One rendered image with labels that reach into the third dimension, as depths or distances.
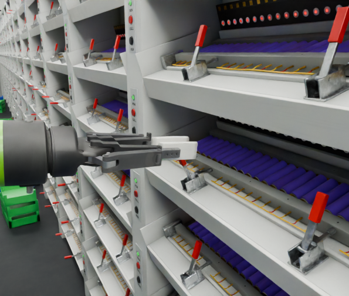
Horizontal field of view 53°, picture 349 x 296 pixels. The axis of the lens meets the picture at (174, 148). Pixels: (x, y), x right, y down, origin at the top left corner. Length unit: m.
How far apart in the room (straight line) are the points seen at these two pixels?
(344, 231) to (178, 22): 0.53
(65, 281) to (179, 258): 1.27
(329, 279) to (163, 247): 0.48
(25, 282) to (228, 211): 1.62
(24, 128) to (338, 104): 0.38
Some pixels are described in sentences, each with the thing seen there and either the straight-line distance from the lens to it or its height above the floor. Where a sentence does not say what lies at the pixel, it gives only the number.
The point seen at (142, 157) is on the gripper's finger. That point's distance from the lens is 0.52.
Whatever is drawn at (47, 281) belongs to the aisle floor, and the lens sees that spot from 2.04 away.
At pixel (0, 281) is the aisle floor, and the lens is 2.13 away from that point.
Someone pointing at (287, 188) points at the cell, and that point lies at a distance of 0.57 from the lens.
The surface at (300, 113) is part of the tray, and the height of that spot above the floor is 1.08.
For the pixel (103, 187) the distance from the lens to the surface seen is 1.23.
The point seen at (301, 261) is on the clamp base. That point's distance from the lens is 0.45.
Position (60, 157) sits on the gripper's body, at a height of 1.00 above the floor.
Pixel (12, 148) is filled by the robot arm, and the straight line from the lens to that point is 0.50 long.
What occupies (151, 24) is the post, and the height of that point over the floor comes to 1.20.
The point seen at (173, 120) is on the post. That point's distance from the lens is 0.80.
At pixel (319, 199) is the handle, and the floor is 0.98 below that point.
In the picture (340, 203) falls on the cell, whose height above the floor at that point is 0.95.
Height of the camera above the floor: 1.14
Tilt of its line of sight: 15 degrees down
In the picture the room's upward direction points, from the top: straight up
